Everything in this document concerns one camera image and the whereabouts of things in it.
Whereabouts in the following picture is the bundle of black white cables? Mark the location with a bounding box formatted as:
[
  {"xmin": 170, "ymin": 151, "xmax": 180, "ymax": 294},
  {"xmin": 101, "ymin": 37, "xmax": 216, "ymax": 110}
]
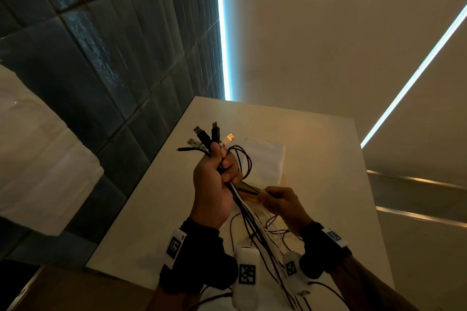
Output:
[{"xmin": 193, "ymin": 121, "xmax": 298, "ymax": 310}]

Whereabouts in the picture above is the blue LED light strip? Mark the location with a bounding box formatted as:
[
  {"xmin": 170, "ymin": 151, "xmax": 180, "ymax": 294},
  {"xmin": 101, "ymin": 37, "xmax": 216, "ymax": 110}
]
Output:
[
  {"xmin": 214, "ymin": 0, "xmax": 233, "ymax": 101},
  {"xmin": 360, "ymin": 4, "xmax": 467, "ymax": 149}
]

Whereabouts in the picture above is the metal trim strip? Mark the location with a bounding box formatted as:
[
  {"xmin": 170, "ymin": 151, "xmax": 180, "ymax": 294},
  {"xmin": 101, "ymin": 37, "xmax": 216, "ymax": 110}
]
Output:
[
  {"xmin": 376, "ymin": 206, "xmax": 467, "ymax": 229},
  {"xmin": 366, "ymin": 170, "xmax": 467, "ymax": 191}
]

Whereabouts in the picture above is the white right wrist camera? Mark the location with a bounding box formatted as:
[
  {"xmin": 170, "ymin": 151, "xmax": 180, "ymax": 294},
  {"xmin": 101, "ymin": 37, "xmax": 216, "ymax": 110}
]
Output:
[{"xmin": 283, "ymin": 251, "xmax": 311, "ymax": 295}]

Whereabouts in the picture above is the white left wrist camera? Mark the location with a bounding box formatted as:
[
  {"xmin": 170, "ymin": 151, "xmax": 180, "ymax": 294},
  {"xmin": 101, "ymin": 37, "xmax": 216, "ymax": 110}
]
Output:
[{"xmin": 232, "ymin": 245, "xmax": 262, "ymax": 311}]

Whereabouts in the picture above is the pile of cables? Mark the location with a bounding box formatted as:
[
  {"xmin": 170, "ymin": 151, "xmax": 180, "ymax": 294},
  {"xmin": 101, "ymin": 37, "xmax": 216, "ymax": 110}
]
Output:
[{"xmin": 229, "ymin": 208, "xmax": 304, "ymax": 311}]

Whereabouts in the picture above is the person's right forearm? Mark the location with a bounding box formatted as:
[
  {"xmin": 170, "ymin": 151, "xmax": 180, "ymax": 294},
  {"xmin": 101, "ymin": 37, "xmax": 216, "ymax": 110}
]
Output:
[{"xmin": 330, "ymin": 254, "xmax": 420, "ymax": 311}]

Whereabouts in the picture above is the white cushion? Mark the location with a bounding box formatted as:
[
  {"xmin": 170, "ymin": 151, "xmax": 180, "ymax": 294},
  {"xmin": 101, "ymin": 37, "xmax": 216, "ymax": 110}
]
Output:
[{"xmin": 0, "ymin": 65, "xmax": 105, "ymax": 237}]

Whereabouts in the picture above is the person's left hand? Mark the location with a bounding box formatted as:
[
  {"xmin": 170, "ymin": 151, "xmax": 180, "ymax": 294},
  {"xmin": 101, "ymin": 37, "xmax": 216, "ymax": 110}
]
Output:
[{"xmin": 189, "ymin": 142, "xmax": 244, "ymax": 230}]

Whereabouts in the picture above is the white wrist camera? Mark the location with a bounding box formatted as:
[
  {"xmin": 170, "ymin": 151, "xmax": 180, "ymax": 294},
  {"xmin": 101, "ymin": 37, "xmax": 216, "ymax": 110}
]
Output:
[
  {"xmin": 232, "ymin": 245, "xmax": 262, "ymax": 311},
  {"xmin": 283, "ymin": 251, "xmax": 311, "ymax": 295}
]

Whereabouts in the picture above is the person's right hand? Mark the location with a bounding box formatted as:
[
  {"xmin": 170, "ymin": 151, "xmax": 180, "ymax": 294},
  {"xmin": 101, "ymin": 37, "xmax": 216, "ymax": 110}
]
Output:
[{"xmin": 257, "ymin": 186, "xmax": 314, "ymax": 237}]

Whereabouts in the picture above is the person's left forearm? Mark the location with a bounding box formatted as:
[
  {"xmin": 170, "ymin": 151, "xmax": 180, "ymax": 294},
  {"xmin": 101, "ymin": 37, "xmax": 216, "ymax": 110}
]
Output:
[{"xmin": 145, "ymin": 283, "xmax": 201, "ymax": 311}]

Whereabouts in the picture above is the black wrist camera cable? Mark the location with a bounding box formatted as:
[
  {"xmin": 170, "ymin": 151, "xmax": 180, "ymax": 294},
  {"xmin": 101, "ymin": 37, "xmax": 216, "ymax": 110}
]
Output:
[
  {"xmin": 308, "ymin": 280, "xmax": 351, "ymax": 310},
  {"xmin": 186, "ymin": 285, "xmax": 234, "ymax": 311}
]

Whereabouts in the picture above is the black right wristband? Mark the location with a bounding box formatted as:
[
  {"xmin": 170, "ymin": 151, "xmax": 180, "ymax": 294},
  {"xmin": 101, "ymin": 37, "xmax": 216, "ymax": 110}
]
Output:
[{"xmin": 299, "ymin": 221, "xmax": 353, "ymax": 280}]

